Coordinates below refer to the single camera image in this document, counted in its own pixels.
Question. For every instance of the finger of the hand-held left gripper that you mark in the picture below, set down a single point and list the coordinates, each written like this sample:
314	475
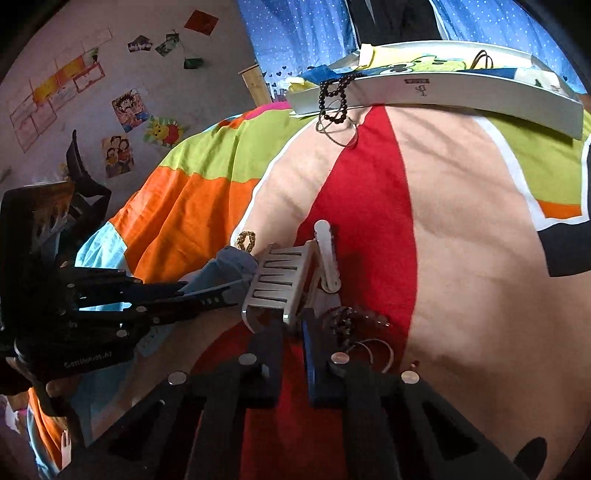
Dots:
203	302
138	287

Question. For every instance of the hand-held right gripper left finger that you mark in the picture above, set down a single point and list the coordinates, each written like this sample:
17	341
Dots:
265	364

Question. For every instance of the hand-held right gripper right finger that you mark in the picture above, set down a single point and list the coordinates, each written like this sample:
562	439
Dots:
310	364

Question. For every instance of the light blue round case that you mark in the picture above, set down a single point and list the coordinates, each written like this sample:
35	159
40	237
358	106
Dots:
231	267

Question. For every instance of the white tray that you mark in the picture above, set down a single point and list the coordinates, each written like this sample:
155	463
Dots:
461	92

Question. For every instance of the white hair clip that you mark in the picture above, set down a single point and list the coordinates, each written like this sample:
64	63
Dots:
325	258

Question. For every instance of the colourful patchwork blanket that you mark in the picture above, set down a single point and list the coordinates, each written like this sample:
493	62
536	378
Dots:
461	230

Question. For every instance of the green paper piece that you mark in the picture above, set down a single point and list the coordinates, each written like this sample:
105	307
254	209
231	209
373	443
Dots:
193	63

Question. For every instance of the red paper square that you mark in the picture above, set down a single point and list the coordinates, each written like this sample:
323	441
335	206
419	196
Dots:
202	21

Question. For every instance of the blue dotted curtain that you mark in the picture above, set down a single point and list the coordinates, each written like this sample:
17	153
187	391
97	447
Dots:
295	32

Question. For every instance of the printed cartoon cloth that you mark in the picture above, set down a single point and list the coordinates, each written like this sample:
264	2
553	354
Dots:
415	64

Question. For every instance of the dark hanging garment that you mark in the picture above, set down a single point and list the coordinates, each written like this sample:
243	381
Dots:
397	18

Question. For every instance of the cartoon family wall sticker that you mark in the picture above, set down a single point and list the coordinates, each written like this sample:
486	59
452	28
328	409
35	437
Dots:
118	156

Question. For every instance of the cartoon boy wall sticker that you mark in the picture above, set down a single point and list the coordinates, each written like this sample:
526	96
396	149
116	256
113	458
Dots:
130	110

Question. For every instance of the group of wall drawings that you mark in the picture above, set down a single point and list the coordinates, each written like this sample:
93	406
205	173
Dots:
60	83

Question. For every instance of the wooden post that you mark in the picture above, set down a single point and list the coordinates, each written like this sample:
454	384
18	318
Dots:
256	85

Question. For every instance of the small wall photo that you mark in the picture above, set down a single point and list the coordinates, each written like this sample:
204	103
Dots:
167	44
140	44

